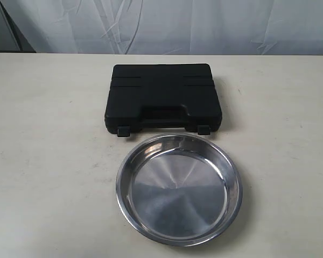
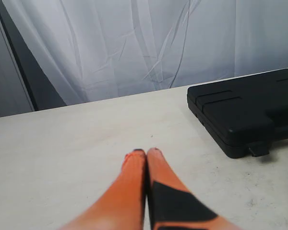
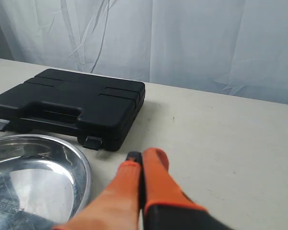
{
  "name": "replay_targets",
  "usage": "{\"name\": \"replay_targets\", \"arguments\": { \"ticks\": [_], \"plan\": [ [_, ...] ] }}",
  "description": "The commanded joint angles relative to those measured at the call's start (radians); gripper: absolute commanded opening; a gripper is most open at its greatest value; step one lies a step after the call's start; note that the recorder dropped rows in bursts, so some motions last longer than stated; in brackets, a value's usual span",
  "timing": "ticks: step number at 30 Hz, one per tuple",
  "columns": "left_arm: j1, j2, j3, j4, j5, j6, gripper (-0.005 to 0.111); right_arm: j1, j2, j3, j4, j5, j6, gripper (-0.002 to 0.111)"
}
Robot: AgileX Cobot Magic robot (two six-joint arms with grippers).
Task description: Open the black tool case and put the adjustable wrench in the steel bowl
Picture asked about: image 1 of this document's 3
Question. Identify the black plastic tool case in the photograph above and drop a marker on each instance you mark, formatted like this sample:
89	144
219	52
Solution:
148	96

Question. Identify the round stainless steel tray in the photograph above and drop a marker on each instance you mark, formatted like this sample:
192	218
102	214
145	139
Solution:
179	189

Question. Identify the white backdrop cloth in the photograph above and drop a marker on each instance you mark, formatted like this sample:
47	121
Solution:
171	27

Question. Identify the dark panel at left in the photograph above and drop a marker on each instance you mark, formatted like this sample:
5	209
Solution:
11	38

